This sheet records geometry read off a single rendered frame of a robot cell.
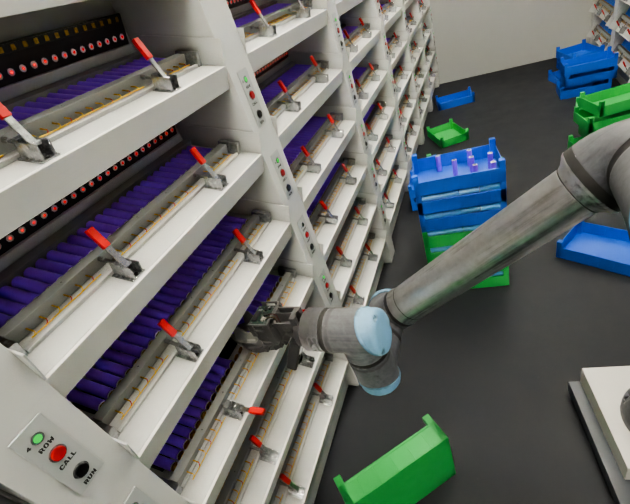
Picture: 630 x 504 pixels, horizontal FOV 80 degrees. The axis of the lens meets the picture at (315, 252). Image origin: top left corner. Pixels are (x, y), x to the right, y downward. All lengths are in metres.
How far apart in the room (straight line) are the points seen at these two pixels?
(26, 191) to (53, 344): 0.19
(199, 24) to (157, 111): 0.25
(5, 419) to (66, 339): 0.11
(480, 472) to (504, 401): 0.24
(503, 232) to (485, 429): 0.78
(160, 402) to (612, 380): 1.13
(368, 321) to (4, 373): 0.52
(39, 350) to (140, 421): 0.20
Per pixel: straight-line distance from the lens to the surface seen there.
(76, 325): 0.60
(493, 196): 1.46
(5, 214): 0.54
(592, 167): 0.64
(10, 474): 0.57
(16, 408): 0.55
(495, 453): 1.31
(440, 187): 1.42
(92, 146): 0.60
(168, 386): 0.72
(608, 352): 1.55
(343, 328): 0.72
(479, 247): 0.72
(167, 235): 0.69
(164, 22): 0.93
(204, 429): 0.84
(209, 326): 0.77
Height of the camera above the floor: 1.19
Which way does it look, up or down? 33 degrees down
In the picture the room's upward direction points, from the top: 21 degrees counter-clockwise
